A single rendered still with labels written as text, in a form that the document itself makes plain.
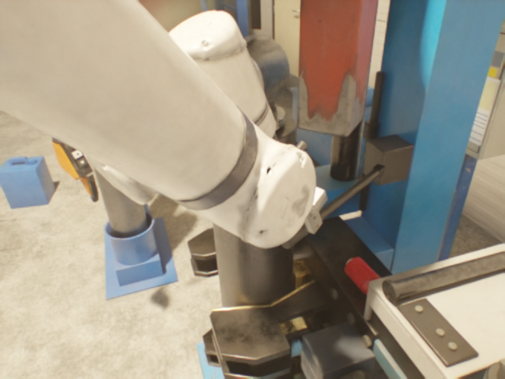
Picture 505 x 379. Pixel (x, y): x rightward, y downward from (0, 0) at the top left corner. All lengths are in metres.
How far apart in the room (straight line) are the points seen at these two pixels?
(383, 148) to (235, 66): 0.61
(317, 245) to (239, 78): 0.77
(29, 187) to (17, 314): 1.24
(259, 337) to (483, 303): 0.49
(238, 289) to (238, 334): 0.11
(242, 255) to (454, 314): 0.47
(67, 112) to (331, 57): 0.57
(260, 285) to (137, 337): 1.45
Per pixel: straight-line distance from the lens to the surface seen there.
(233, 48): 0.45
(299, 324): 1.13
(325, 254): 1.13
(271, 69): 0.82
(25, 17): 0.18
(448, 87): 1.02
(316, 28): 0.73
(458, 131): 1.10
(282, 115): 0.88
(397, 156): 1.01
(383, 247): 1.20
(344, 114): 0.75
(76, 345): 2.51
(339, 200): 0.85
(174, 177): 0.25
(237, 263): 1.01
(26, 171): 3.65
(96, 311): 2.63
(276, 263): 1.02
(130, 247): 2.52
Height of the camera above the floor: 1.82
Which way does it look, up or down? 32 degrees down
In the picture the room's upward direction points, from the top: 3 degrees counter-clockwise
